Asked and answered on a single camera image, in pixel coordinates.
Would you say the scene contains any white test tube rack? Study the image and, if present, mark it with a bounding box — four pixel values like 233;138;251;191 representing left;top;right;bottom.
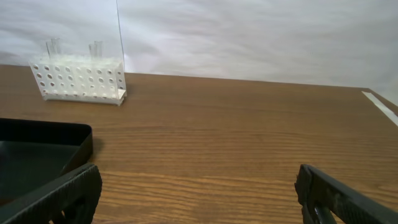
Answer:
28;55;127;106

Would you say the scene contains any black tray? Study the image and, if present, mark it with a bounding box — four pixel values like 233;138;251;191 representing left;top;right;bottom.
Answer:
0;117;94;206

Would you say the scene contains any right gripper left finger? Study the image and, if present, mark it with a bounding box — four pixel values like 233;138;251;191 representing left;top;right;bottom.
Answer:
0;163;103;224

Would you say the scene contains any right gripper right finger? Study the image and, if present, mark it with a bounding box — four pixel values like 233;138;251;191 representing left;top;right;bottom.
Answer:
294;164;398;224

